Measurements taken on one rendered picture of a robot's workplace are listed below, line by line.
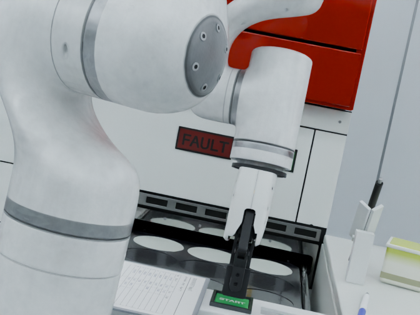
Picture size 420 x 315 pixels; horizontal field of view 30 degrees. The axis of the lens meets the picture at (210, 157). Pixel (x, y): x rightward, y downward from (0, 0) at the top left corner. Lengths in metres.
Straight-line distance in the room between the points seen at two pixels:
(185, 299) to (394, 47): 2.19
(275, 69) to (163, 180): 0.65
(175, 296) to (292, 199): 0.63
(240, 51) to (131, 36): 0.91
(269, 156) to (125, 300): 0.26
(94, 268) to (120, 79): 0.17
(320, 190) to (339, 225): 1.54
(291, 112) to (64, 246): 0.44
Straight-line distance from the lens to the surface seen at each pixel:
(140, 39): 0.65
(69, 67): 0.70
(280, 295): 1.37
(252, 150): 1.02
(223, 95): 1.04
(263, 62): 1.04
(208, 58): 0.66
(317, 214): 1.63
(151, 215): 1.64
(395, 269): 1.34
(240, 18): 1.02
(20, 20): 0.72
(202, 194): 1.63
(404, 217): 3.17
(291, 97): 1.03
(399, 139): 3.12
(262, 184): 1.01
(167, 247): 1.53
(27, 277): 0.71
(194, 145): 1.61
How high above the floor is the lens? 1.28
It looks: 7 degrees down
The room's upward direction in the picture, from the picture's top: 11 degrees clockwise
